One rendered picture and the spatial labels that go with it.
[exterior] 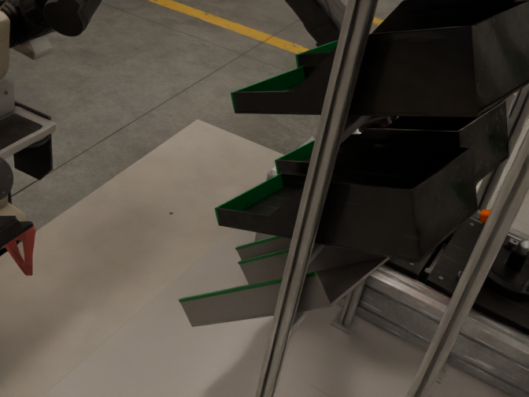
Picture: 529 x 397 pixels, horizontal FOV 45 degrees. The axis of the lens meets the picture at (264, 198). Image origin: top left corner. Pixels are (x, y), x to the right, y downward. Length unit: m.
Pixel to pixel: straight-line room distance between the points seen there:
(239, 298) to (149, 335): 0.30
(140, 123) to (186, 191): 1.94
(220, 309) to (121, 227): 0.48
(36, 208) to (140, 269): 1.58
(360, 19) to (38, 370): 0.74
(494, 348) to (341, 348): 0.25
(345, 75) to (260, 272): 0.48
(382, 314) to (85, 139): 2.24
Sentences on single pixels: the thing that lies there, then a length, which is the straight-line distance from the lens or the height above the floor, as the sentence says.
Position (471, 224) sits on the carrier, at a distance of 1.34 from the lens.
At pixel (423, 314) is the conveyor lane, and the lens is 1.16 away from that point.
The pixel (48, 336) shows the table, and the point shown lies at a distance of 1.11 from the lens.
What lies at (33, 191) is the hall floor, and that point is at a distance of 2.86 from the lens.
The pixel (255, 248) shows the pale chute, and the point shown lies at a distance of 1.01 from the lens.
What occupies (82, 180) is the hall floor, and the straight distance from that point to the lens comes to 2.91.
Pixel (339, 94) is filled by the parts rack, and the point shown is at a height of 1.44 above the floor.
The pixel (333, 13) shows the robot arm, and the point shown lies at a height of 1.34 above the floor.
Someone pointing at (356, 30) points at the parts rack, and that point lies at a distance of 0.56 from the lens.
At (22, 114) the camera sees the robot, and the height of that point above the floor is 1.04.
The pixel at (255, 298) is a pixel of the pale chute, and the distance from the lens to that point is 0.82.
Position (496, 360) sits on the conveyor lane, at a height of 0.92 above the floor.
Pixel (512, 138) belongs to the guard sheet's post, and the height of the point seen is 1.14.
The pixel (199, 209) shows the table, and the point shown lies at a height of 0.86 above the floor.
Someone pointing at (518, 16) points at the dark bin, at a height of 1.52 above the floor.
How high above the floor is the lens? 1.69
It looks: 36 degrees down
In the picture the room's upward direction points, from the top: 11 degrees clockwise
